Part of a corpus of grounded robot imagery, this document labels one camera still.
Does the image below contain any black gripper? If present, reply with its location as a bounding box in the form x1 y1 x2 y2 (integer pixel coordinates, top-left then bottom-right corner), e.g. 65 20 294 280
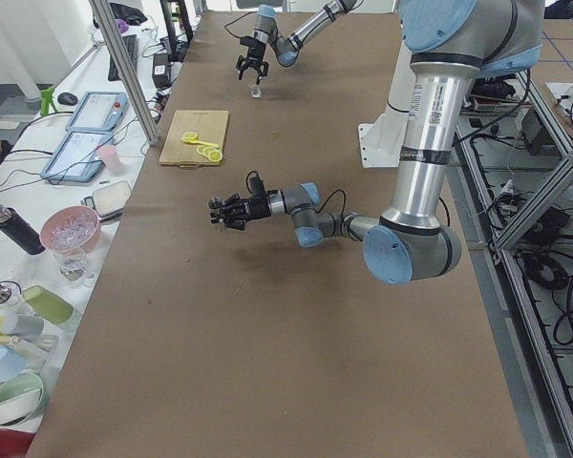
236 36 269 85
210 192 270 231

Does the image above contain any steel double jigger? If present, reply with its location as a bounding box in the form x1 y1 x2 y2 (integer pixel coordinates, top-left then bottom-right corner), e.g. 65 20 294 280
207 198 224 231

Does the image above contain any small clear glass beaker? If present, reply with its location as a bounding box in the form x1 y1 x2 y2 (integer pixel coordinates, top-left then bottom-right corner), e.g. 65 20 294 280
249 85 263 99

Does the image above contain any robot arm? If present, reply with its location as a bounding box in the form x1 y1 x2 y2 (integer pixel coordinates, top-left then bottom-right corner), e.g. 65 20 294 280
236 0 362 85
208 1 544 284

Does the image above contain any pink plastic cup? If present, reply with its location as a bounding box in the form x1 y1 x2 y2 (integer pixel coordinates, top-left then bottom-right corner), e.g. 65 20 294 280
96 144 123 175

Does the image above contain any light blue cup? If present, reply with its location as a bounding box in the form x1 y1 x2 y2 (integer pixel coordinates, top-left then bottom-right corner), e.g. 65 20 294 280
0 345 27 382

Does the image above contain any lemon slice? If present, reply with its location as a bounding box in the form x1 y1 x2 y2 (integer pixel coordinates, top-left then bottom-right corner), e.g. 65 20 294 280
197 145 213 156
206 149 223 163

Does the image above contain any bamboo cutting board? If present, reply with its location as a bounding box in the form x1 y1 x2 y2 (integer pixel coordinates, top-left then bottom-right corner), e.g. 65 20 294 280
159 110 229 169

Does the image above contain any yellow plastic spoon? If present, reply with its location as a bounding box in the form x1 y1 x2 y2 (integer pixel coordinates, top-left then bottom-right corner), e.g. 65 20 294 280
180 131 221 147

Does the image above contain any white digital scale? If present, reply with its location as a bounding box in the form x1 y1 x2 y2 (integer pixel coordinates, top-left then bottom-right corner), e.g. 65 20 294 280
81 180 132 222

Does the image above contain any black keyboard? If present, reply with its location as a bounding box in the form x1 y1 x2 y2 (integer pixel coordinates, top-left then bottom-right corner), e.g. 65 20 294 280
107 33 139 82

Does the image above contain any pink bowl with ice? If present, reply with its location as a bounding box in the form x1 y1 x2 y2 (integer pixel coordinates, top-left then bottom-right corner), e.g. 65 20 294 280
39 205 101 253

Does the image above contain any blue teach pendant far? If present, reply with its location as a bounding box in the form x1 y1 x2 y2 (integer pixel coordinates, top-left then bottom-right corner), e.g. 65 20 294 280
66 91 128 132

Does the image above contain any blue teach pendant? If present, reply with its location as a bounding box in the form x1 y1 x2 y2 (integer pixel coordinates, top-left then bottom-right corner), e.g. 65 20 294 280
40 130 114 183
66 91 128 132

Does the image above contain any blue teach pendant near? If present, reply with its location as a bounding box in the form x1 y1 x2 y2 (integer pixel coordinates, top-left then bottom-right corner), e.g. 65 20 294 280
40 130 114 183

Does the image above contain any clear wine glass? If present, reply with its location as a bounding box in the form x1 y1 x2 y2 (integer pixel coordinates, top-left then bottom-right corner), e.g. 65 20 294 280
53 248 89 287

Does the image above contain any computer mouse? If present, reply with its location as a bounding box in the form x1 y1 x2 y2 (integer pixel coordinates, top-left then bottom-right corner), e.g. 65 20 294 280
57 92 78 106

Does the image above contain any green ceramic bottle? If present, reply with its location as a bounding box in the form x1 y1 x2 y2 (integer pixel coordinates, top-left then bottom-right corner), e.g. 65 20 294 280
22 285 74 325

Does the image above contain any black insulated bottle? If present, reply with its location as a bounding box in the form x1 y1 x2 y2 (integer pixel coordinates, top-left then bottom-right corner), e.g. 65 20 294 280
0 204 45 255

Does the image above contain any glass dispenser with steel spout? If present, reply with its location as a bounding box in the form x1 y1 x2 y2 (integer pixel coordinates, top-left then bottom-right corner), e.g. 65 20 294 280
0 281 22 307

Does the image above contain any pale green bowl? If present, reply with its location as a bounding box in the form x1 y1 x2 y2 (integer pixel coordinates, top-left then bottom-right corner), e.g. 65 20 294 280
0 373 44 427

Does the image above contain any aluminium frame post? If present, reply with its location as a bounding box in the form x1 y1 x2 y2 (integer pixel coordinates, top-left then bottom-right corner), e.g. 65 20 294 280
89 0 159 146

